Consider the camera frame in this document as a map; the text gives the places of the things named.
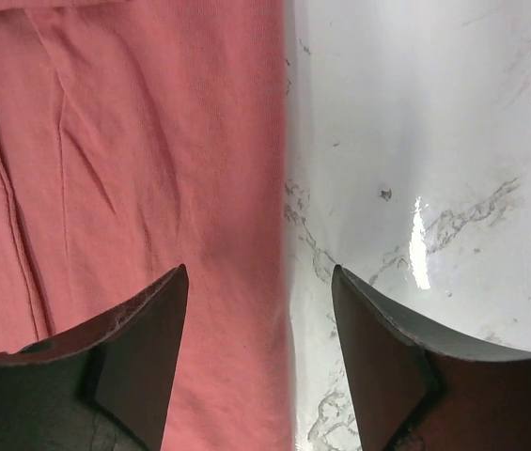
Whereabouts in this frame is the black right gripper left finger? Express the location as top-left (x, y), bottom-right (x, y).
top-left (0, 265), bottom-right (188, 450)

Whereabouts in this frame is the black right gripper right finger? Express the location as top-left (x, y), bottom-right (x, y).
top-left (332, 266), bottom-right (531, 451)

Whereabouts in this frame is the pink t-shirt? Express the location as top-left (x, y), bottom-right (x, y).
top-left (0, 1), bottom-right (293, 450)

